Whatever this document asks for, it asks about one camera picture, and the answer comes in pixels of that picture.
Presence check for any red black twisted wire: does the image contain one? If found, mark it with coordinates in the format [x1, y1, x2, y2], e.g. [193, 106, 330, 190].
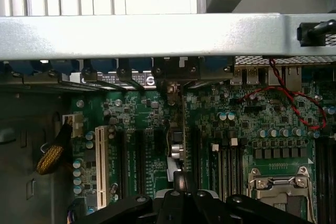
[236, 58, 328, 132]

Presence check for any short black expansion slot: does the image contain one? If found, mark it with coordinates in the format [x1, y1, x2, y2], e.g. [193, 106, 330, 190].
[154, 129, 165, 154]

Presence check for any perforated metal slot cover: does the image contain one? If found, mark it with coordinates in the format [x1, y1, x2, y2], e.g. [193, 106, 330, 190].
[187, 79, 218, 90]

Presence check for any metal CPU socket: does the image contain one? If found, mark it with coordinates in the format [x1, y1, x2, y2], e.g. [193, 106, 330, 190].
[248, 166, 316, 222]

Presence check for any green Dell motherboard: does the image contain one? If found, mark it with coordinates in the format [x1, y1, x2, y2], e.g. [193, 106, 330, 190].
[69, 77, 336, 224]

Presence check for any open PC case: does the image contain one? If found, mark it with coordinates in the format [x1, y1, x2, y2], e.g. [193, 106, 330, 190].
[0, 13, 336, 224]

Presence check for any white power connector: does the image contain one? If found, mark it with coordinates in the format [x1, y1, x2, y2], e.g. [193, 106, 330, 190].
[62, 113, 83, 138]

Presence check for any metal USB port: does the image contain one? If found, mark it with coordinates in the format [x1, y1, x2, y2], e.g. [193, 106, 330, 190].
[246, 68, 259, 86]
[230, 68, 244, 86]

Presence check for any black RAM slot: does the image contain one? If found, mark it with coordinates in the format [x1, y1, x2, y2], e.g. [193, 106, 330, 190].
[331, 134, 336, 224]
[324, 134, 332, 224]
[237, 140, 245, 196]
[314, 136, 324, 224]
[222, 142, 229, 200]
[228, 138, 238, 198]
[211, 144, 223, 201]

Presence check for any black white label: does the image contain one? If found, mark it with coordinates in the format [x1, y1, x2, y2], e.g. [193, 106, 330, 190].
[69, 71, 155, 88]

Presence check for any white PCI expansion slot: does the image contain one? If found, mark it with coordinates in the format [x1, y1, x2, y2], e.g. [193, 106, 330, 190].
[94, 126, 110, 208]

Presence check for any metal Ethernet port block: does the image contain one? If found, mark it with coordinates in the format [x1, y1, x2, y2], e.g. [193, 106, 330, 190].
[269, 65, 302, 88]

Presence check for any blue slot retention clip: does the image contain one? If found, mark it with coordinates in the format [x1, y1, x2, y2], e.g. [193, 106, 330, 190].
[90, 58, 119, 74]
[204, 56, 235, 74]
[128, 57, 153, 74]
[6, 60, 34, 74]
[50, 58, 80, 74]

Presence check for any black gold braided cable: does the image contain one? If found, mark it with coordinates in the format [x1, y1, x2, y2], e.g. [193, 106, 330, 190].
[35, 121, 73, 175]

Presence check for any black connector with coloured wires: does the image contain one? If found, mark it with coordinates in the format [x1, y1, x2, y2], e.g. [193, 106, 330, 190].
[67, 197, 87, 224]

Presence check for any black intrusion switch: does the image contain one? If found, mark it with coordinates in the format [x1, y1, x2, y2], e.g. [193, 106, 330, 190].
[296, 19, 336, 48]

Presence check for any socket locking lever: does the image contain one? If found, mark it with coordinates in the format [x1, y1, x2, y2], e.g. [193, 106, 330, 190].
[248, 167, 257, 204]
[301, 166, 316, 222]

